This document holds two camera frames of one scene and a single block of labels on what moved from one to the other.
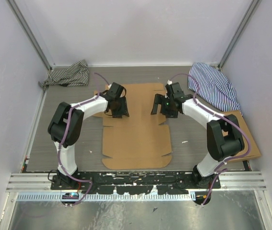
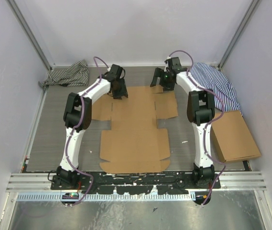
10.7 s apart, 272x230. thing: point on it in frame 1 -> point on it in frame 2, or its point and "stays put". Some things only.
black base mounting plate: x=132 y=183 stays put
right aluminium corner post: x=237 y=34 stays put
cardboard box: x=140 y=141 stays put
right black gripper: x=160 y=99 -> x=158 y=73
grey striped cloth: x=77 y=75 stays put
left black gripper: x=125 y=111 -> x=124 y=92
